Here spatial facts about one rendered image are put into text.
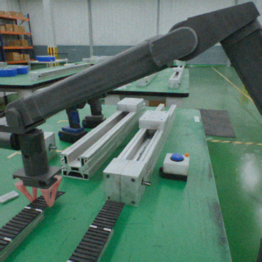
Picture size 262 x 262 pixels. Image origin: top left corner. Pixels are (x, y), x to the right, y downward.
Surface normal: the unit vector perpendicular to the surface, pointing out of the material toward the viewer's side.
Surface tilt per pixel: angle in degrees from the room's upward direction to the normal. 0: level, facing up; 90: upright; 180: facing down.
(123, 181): 90
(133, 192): 90
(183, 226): 0
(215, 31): 92
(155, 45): 92
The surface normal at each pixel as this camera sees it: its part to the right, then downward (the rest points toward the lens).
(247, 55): -0.29, 0.48
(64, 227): 0.00, -0.94
